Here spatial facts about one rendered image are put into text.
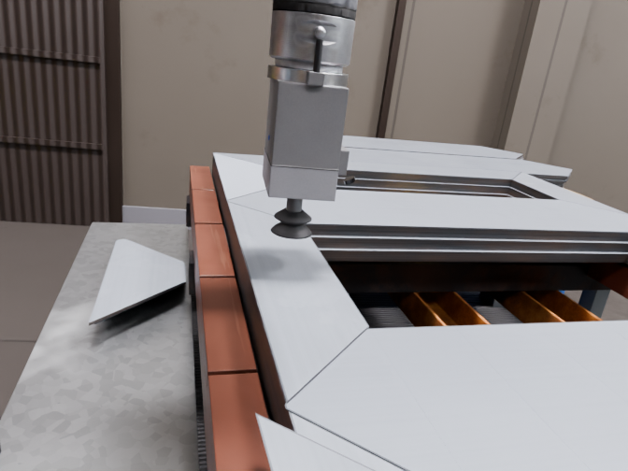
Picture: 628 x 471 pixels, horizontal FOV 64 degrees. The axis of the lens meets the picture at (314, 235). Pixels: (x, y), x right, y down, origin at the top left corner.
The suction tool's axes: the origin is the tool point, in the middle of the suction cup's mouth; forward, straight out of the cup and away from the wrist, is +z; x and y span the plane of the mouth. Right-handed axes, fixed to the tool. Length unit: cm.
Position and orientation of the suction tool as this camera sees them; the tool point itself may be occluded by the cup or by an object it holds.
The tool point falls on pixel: (291, 231)
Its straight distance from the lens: 52.2
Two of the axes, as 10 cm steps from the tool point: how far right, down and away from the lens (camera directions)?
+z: -1.1, 9.3, 3.4
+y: -1.6, -3.6, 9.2
